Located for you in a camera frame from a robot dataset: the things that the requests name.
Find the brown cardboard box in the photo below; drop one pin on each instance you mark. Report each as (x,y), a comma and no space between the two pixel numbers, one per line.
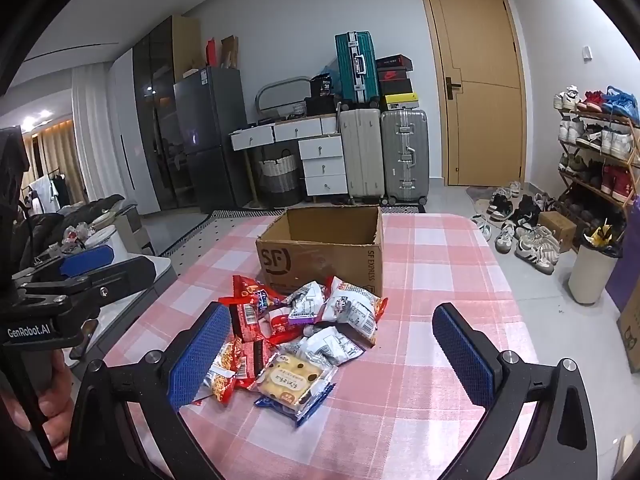
(320,255)

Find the pink plaid tablecloth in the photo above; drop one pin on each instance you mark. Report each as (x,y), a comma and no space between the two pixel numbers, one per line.
(425,270)

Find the red packet colourful print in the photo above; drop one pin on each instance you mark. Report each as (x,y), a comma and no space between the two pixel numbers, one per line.
(250,290)

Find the oval mirror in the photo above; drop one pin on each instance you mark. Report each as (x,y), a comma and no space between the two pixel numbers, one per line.
(282,92)

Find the red black shoe box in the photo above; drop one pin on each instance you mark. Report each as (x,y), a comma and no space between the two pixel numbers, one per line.
(395,76)

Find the black storage box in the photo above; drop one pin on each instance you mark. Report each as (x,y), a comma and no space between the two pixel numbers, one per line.
(320,106)

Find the clear cake packet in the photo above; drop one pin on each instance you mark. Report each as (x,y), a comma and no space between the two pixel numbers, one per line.
(292,377)

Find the wooden shoe rack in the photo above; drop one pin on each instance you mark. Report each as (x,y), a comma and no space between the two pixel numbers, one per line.
(595,118)

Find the white wardrobe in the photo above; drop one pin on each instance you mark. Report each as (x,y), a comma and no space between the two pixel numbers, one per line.
(125,135)

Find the white drawer desk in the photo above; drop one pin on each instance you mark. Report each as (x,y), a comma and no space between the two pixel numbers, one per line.
(322,160)

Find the beige trash bin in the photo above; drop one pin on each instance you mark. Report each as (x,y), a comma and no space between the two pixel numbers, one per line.
(590,275)

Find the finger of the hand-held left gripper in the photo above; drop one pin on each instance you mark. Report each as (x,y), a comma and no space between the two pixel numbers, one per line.
(125,275)
(85,261)

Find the red paper bag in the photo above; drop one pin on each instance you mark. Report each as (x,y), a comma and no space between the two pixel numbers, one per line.
(212,52)

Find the beige suitcase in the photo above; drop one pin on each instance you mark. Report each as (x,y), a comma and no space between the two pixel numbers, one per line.
(362,155)

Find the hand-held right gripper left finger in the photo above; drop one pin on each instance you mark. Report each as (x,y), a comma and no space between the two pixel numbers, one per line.
(200,355)

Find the printed cardboard box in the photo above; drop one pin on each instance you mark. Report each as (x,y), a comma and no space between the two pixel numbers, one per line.
(631,330)

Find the small plain cardboard box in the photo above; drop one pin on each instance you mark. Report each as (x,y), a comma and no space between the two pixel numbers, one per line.
(557,227)

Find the orange noodle snack packet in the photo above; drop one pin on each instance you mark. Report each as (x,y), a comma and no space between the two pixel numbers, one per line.
(222,375)

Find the silver suitcase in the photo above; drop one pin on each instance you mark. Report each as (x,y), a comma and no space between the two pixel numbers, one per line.
(402,155)

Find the person's left hand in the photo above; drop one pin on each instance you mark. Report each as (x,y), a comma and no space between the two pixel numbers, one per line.
(55,410)

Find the woven laundry basket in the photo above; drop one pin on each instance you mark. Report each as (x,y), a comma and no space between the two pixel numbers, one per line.
(279,175)

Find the pile of shoes on floor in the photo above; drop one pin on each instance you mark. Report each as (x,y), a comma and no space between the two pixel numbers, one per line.
(535,247)

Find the dark sofa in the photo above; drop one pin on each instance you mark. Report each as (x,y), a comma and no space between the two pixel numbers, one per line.
(90,207)

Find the purple silver snack packet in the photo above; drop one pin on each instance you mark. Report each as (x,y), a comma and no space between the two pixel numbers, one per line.
(305,305)

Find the blue snack packet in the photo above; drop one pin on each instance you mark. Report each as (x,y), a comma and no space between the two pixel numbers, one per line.
(262,401)

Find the beige curtain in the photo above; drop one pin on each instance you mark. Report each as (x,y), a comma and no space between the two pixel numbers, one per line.
(57,160)

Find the rows of shoes on rack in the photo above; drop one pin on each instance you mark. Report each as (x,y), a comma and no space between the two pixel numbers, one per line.
(615,140)

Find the red noodle snack packet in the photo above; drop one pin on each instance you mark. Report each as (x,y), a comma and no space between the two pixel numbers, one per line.
(252,360)

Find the red packet black barcode panel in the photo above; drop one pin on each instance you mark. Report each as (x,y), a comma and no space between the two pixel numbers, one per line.
(245,317)

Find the grey door mat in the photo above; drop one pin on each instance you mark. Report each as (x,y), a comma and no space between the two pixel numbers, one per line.
(477,195)

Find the black printed bag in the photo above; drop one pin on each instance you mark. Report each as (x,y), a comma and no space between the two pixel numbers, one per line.
(322,87)

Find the grey refrigerator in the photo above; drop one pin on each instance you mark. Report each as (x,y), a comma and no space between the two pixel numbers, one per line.
(210,135)

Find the dark glass cabinet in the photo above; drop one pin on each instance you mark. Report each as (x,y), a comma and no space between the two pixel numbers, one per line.
(155,110)

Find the purple bag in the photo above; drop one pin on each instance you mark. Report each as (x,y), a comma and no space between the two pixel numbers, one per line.
(625,285)

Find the hanging clothes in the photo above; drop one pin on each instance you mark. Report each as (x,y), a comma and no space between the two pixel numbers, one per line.
(50,192)

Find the wall switch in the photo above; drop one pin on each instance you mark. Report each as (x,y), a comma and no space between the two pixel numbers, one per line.
(587,52)

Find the tall cardboard panel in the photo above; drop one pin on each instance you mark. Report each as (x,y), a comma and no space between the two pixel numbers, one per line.
(186,45)

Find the teal suitcase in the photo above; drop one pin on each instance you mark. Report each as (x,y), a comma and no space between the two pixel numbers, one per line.
(355,67)

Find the white curtain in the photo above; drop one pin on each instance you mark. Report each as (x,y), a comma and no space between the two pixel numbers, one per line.
(90,135)

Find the white round container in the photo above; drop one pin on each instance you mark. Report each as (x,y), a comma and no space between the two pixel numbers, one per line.
(107,240)

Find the small red white packet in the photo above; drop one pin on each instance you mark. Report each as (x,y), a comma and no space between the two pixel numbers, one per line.
(280,325)

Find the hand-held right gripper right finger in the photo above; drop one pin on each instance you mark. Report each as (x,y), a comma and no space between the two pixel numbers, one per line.
(462,355)

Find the brown paper bag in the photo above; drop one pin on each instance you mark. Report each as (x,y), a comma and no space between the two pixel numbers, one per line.
(230,52)

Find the white red chips packet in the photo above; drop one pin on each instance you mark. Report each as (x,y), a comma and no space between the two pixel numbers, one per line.
(350,310)

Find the wooden door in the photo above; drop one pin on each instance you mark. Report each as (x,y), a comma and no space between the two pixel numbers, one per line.
(480,125)

